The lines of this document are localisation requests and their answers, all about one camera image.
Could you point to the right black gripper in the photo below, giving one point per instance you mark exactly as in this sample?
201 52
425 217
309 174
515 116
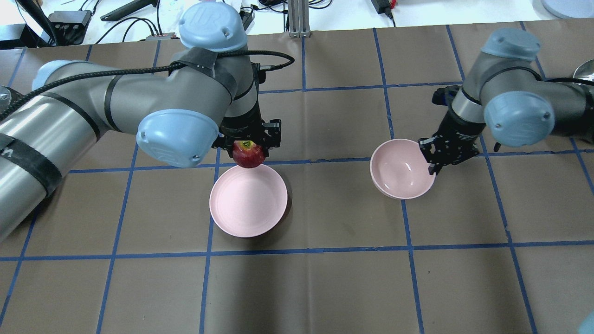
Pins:
457 130

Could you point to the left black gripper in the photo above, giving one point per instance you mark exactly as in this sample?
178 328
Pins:
244 123

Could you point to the red yellow apple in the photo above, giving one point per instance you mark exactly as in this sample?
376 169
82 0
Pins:
247 154

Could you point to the pink bowl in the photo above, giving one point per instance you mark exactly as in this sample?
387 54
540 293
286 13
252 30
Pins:
399 170

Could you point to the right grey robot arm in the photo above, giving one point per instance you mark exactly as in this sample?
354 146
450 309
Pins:
503 93

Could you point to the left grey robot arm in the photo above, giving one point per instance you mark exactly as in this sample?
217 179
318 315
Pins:
207 97

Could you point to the pink plate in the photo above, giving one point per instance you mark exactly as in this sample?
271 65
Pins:
248 202

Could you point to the small usb hub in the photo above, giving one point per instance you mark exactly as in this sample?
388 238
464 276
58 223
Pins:
162 36

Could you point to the black power adapter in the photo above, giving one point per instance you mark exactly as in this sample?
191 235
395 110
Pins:
384 7

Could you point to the grey round disc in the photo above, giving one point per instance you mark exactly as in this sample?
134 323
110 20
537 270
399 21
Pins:
570 9

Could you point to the black handheld tool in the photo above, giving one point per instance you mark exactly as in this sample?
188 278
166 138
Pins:
126 10

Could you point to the black box device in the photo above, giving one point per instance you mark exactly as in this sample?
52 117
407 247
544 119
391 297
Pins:
71 26

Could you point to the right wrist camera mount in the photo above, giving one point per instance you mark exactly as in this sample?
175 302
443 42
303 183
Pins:
444 96

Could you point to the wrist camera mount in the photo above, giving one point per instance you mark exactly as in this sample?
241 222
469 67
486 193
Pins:
444 96
259 72

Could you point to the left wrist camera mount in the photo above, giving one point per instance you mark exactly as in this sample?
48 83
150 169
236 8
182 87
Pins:
259 72

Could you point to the aluminium profile post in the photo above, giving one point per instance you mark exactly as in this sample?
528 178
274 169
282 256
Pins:
298 18

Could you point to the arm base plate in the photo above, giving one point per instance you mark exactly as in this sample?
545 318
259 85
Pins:
585 71

